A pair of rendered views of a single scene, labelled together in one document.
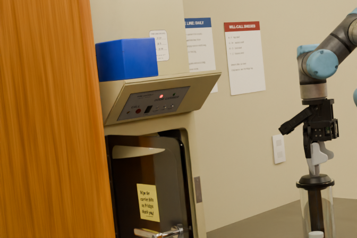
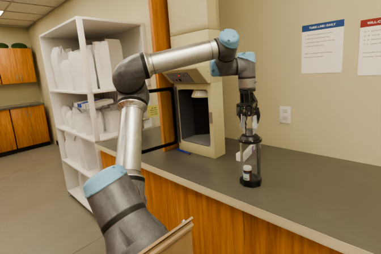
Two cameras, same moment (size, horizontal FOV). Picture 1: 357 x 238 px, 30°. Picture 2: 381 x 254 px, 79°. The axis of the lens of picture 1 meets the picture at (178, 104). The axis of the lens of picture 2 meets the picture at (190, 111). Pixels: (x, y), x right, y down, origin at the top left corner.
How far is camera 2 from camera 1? 2.11 m
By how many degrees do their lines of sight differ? 88
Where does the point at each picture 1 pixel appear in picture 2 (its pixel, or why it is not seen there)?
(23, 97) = not seen: hidden behind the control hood
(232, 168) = (347, 125)
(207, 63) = (334, 52)
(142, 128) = (188, 87)
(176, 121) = (202, 86)
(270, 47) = not seen: outside the picture
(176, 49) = not seen: hidden behind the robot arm
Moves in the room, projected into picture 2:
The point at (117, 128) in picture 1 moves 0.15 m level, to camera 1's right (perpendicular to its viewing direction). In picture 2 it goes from (180, 85) to (180, 87)
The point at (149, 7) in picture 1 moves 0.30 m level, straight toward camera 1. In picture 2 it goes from (193, 37) to (142, 40)
